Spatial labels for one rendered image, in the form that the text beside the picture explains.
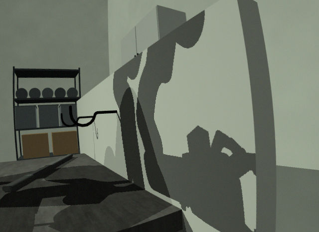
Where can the pale grey wall panel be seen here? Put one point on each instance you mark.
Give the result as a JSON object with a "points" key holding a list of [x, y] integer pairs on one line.
{"points": [[195, 121]]}

